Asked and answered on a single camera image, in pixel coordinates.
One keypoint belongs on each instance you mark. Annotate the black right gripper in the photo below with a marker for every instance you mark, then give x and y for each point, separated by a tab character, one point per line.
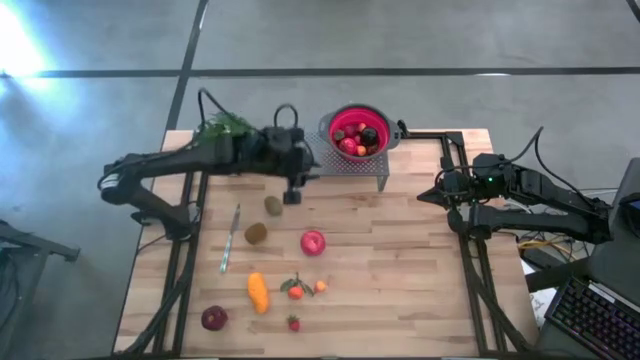
482	180

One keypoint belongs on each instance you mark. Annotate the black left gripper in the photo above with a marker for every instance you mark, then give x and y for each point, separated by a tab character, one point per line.
270	150

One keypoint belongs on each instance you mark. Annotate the brown-green toy kiwi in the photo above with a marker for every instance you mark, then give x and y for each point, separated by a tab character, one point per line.
273	205
256	233

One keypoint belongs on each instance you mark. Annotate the small yellow-orange toy pear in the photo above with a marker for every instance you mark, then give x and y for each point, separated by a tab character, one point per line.
361	126
320	286
361	150

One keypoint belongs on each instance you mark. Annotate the small red round fruit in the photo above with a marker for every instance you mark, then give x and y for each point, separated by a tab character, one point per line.
350	131

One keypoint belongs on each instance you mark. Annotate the small dark toy plum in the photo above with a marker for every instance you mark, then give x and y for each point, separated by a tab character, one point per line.
373	149

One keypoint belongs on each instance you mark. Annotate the large dark toy plum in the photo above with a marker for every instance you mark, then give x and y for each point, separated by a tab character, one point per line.
369	135

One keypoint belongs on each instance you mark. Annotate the big bright red apple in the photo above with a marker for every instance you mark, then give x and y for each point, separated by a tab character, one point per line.
313	243

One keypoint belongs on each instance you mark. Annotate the orange toy fruit with leaves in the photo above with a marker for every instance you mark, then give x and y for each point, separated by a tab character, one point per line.
295	293

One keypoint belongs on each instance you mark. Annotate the large red toy strawberry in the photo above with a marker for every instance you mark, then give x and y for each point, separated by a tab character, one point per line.
294	324

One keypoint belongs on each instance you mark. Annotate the dark red toy apple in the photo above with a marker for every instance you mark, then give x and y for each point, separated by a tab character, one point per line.
214	318

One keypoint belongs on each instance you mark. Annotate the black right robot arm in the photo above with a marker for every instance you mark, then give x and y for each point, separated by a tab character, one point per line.
550	220

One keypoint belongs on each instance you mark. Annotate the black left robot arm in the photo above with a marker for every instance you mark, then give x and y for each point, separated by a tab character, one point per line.
175	160

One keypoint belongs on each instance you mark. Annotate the grey perforated metal stand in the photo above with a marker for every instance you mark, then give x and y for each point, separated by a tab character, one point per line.
345	167

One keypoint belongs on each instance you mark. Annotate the red colander bowl grey rim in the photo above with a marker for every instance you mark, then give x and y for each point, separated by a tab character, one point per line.
350	116

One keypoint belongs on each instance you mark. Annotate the green potted plant white pot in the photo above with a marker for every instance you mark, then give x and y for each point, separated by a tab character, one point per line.
225	122

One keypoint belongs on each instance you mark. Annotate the silver table knife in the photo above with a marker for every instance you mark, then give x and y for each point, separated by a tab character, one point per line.
229	247

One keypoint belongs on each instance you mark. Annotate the white paper sheet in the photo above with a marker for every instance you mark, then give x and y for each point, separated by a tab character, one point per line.
542	305

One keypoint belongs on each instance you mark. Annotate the dark grey laptop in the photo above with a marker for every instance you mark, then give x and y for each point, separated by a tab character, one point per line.
617	260

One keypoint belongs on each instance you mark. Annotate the black backlit keyboard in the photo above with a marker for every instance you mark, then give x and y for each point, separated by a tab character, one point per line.
595	320

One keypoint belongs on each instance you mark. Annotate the black aluminium table frame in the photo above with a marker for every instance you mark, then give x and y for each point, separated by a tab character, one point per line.
272	135

